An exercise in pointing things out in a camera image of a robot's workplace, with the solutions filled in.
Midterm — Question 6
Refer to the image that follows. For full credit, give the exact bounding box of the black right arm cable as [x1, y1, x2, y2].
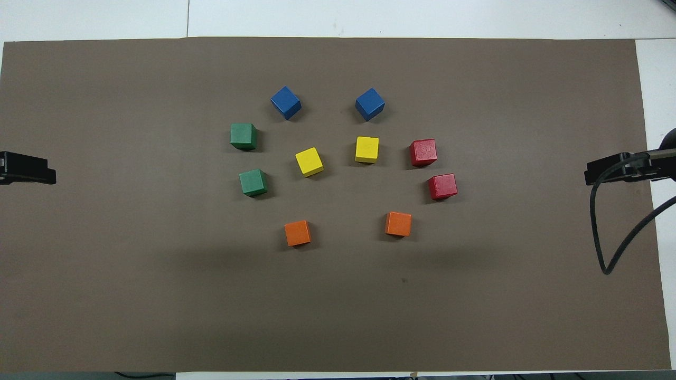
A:
[590, 149, 676, 276]

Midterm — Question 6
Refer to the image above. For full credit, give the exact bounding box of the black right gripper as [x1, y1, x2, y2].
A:
[585, 128, 676, 186]

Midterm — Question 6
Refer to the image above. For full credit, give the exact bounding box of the red wooden cube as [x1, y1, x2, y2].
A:
[409, 138, 438, 168]
[428, 173, 458, 201]

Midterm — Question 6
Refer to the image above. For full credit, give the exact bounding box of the orange wooden cube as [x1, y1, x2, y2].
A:
[284, 220, 312, 248]
[385, 211, 413, 238]

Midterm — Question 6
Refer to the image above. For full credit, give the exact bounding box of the yellow wooden cube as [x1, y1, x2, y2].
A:
[354, 136, 380, 164]
[295, 147, 325, 178]

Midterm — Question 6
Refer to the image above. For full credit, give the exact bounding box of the blue wooden cube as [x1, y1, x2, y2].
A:
[270, 85, 303, 121]
[355, 87, 386, 122]

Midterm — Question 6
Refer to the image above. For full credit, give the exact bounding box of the brown paper table mat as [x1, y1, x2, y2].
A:
[0, 37, 672, 373]

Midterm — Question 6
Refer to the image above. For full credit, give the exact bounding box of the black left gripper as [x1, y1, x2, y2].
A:
[0, 151, 57, 185]

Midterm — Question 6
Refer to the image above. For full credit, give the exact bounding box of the green wooden cube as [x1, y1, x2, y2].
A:
[230, 122, 258, 151]
[239, 168, 268, 198]

